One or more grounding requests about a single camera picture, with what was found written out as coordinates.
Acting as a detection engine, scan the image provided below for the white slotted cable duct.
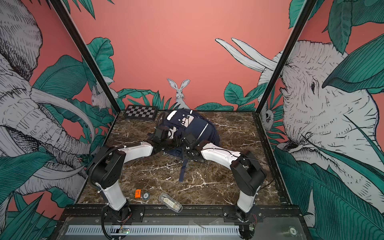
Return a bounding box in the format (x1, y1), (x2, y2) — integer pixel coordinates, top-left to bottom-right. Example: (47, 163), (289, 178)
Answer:
(65, 225), (240, 237)

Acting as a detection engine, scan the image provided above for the black front mounting rail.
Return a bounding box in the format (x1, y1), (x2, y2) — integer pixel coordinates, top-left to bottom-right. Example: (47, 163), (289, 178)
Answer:
(60, 204), (303, 224)

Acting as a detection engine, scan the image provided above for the black white checkerboard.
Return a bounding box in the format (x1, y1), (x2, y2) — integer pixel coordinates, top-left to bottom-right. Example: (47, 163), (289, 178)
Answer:
(124, 105), (158, 121)

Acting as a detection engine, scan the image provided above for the orange pencil sharpener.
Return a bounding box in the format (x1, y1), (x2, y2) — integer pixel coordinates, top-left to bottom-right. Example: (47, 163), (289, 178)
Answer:
(135, 189), (142, 199)

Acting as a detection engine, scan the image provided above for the navy blue school backpack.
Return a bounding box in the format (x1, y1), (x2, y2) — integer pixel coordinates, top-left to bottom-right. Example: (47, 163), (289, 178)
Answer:
(156, 109), (220, 182)

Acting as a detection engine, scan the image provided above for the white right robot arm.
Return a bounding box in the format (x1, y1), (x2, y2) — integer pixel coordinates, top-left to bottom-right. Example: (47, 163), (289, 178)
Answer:
(181, 134), (267, 215)

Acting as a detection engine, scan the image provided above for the clear plastic supply case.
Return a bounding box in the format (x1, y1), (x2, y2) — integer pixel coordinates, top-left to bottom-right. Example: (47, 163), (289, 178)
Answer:
(159, 193), (183, 213)

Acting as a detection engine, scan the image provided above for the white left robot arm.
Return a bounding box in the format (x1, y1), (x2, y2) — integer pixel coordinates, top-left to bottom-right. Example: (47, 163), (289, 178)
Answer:
(88, 127), (172, 211)

